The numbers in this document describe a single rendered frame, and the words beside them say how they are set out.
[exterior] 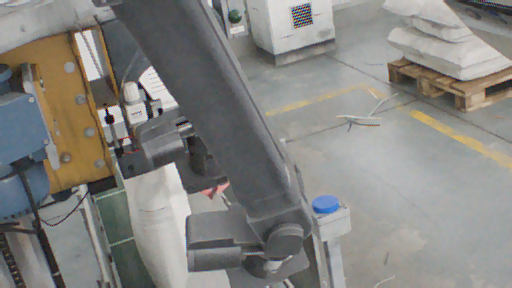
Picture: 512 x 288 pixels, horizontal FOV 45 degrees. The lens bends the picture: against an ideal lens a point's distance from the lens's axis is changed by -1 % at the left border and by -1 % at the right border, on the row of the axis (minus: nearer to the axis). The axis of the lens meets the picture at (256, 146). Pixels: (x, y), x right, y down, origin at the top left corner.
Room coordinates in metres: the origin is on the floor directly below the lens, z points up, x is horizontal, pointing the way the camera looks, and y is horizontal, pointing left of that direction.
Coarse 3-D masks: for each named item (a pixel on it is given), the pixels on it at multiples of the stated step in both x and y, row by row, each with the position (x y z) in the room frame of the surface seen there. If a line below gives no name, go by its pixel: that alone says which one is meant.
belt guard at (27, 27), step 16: (16, 0) 1.17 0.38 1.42; (32, 0) 1.13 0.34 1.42; (48, 0) 1.09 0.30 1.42; (64, 0) 1.12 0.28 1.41; (80, 0) 1.14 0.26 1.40; (0, 16) 1.03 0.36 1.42; (16, 16) 1.03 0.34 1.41; (32, 16) 1.05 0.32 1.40; (48, 16) 1.08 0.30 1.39; (64, 16) 1.11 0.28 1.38; (80, 16) 1.14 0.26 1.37; (0, 32) 1.00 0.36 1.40; (16, 32) 1.02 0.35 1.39; (32, 32) 1.05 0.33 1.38; (48, 32) 1.07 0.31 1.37; (0, 48) 0.99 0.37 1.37
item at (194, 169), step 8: (192, 152) 0.91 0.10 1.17; (184, 160) 0.95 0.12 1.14; (192, 160) 0.91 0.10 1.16; (200, 160) 0.90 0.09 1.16; (208, 160) 0.90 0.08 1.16; (176, 168) 0.94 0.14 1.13; (184, 168) 0.93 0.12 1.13; (192, 168) 0.93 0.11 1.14; (200, 168) 0.91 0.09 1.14; (208, 168) 0.91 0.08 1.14; (216, 168) 0.91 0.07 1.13; (184, 176) 0.92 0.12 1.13; (192, 176) 0.92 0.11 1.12; (200, 176) 0.92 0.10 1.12; (208, 176) 0.92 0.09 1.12; (216, 176) 0.91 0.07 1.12; (224, 176) 0.92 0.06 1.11; (184, 184) 0.91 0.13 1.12; (192, 184) 0.91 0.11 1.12
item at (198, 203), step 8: (192, 200) 1.15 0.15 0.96; (200, 200) 1.10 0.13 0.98; (208, 200) 1.04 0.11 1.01; (216, 200) 0.95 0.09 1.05; (192, 208) 1.16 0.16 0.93; (200, 208) 1.12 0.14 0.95; (208, 208) 1.05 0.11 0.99; (216, 208) 0.96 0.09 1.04; (224, 208) 0.89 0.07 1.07; (192, 272) 1.09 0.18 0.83; (200, 272) 1.07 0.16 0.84; (208, 272) 1.05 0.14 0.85; (216, 272) 1.02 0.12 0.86; (224, 272) 1.01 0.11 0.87; (192, 280) 1.07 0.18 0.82; (200, 280) 1.05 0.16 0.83; (208, 280) 1.02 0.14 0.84; (216, 280) 1.01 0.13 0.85; (224, 280) 0.99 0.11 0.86
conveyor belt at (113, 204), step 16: (112, 192) 2.45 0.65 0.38; (112, 208) 2.30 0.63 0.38; (128, 208) 2.27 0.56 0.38; (112, 224) 2.17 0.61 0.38; (128, 224) 2.14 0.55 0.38; (112, 240) 2.04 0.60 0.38; (128, 240) 2.02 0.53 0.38; (128, 256) 1.91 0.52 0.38; (128, 272) 1.81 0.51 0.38; (144, 272) 1.79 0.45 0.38
